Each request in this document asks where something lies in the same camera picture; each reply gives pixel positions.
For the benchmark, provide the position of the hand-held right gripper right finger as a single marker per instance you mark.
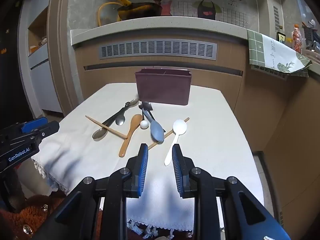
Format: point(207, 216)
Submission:
point(178, 172)

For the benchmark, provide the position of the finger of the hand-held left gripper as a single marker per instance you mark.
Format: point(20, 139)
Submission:
point(50, 128)
point(33, 125)

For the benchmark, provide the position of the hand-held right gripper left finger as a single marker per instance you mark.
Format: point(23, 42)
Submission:
point(141, 172)

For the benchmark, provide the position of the wooden chopstick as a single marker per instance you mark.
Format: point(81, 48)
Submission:
point(107, 128)
point(169, 132)

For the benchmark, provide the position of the grey-blue plastic spoon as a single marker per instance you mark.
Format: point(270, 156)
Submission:
point(157, 132)

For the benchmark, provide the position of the white plastic spoon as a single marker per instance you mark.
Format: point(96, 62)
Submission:
point(180, 127)

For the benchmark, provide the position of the small round white spoon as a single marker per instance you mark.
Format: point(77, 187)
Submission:
point(144, 124)

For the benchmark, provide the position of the large metal spoon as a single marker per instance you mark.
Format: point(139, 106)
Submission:
point(99, 133)

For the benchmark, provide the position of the wooden spoon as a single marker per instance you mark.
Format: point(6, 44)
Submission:
point(136, 122)

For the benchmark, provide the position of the maroon plastic utensil container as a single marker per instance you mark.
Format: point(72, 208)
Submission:
point(162, 90)

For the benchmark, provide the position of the white cabinet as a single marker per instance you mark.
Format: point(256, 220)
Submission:
point(42, 80)

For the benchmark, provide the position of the brown plush cloth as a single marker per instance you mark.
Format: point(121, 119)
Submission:
point(27, 216)

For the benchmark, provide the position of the brown wooden kitchen cabinet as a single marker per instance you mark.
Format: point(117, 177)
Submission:
point(112, 72)

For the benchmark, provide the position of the long grey vent grille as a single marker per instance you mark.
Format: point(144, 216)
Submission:
point(157, 49)

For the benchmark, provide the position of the yellow-rimmed glass lid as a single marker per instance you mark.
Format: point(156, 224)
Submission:
point(105, 12)

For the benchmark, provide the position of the grey vent grille under towel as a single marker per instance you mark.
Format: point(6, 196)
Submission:
point(265, 70)

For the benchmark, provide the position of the grey stone countertop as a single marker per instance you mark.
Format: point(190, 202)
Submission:
point(155, 26)

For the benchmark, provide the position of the green checked towel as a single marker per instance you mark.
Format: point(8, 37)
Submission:
point(265, 52)

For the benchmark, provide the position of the small framed sign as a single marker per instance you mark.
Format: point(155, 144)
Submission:
point(281, 38)

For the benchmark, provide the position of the orange bottle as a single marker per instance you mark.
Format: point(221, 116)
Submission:
point(297, 38)

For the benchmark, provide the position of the beige door frame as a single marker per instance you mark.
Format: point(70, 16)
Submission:
point(62, 55)

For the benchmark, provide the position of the cartoon wall poster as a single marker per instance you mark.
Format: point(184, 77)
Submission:
point(185, 2)

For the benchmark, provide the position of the small grey wall vent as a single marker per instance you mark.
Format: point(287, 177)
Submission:
point(275, 17)

